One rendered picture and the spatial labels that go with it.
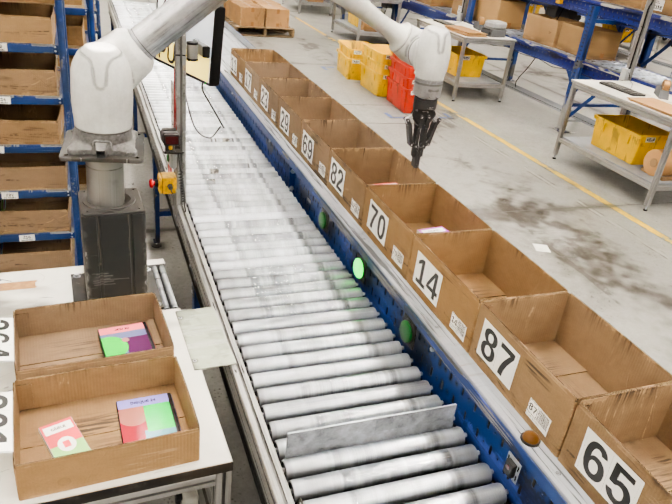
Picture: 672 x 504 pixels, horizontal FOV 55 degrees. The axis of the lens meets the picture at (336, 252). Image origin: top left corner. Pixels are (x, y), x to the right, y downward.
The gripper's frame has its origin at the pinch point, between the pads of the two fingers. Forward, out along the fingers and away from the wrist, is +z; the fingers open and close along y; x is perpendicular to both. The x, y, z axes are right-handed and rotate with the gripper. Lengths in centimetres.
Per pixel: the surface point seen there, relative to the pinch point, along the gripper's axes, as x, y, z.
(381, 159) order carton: 56, 14, 23
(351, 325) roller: -26, -28, 47
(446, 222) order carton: 4.6, 19.6, 28.2
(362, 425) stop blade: -74, -43, 41
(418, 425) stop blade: -74, -27, 45
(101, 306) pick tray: -13, -102, 38
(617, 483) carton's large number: -117, -9, 24
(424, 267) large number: -32.6, -9.0, 23.0
